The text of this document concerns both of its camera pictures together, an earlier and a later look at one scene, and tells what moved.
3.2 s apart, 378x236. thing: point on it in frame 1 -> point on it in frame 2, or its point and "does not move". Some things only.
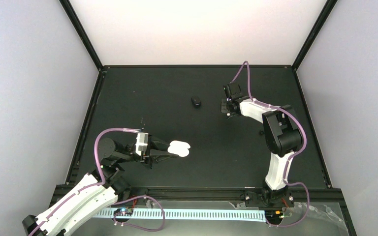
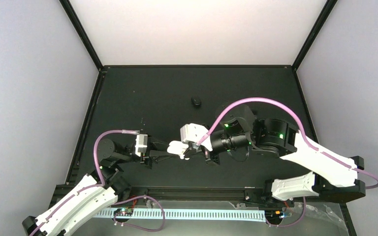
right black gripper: (223, 108) -> (209, 157)
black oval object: (196, 101) does not move
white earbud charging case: (179, 148) does not move
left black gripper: (152, 151) does not move
